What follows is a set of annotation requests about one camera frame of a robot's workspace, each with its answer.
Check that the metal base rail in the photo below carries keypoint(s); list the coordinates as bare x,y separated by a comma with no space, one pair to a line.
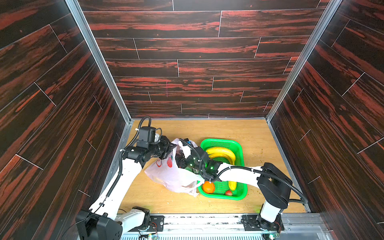
304,226

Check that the aluminium corner post left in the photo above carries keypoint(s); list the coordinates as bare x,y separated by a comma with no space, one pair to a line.
81,21

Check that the orange fake fruit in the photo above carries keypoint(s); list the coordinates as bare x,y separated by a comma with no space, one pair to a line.
208,187

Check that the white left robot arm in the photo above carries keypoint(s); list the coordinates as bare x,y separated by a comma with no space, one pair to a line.
101,221

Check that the small yellow banana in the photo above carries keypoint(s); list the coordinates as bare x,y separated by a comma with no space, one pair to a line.
232,185

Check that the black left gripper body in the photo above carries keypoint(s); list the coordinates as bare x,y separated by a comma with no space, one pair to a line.
167,146

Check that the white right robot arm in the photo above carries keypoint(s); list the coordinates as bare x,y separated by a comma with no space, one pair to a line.
277,189

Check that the aluminium corner post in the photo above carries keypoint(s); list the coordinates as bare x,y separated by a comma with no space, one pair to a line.
318,31
81,21

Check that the aluminium corner post right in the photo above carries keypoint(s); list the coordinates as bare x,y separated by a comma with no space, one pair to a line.
318,31

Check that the pink printed plastic bag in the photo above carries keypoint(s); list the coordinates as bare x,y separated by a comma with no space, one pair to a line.
167,173

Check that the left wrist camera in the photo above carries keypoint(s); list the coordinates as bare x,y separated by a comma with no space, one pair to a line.
149,135

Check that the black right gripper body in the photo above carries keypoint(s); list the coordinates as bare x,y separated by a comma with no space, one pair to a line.
186,160

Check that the yellow banana bunch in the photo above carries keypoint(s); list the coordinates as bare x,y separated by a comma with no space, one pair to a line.
220,152

